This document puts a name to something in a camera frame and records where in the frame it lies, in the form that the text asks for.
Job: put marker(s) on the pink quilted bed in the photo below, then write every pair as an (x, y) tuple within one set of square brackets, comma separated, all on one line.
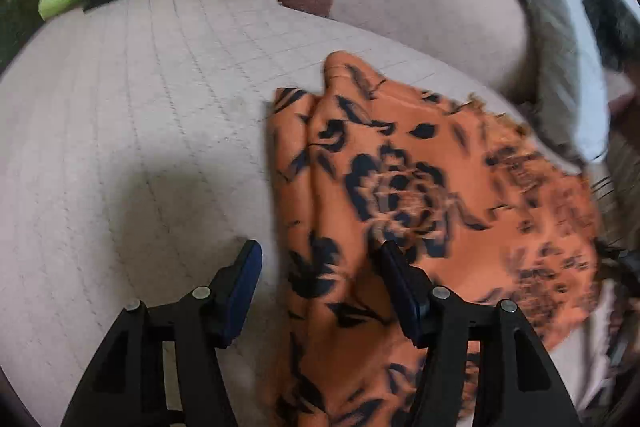
[(125, 132)]

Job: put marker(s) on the pink and brown bolster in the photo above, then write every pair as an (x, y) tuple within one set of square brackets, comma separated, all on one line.
[(425, 2)]

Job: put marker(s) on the grey pillow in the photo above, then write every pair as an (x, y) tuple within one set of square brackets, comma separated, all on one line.
[(555, 57)]

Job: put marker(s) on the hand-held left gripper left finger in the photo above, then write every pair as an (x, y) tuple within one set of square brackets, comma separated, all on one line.
[(245, 287)]

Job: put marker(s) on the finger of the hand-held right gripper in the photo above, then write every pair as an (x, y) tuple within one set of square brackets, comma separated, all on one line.
[(617, 253)]

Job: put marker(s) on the black furry garment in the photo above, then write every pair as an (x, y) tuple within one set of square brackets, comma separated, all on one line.
[(612, 32)]

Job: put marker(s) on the orange floral shirt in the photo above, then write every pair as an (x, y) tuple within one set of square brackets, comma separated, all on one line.
[(400, 187)]

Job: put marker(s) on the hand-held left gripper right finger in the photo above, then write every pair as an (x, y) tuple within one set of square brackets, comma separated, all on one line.
[(400, 292)]

